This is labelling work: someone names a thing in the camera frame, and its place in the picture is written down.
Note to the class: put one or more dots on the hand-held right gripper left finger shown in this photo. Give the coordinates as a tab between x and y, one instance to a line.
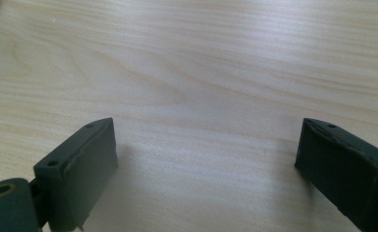
77	174

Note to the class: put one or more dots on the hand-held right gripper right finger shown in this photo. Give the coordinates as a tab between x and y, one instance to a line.
347	174

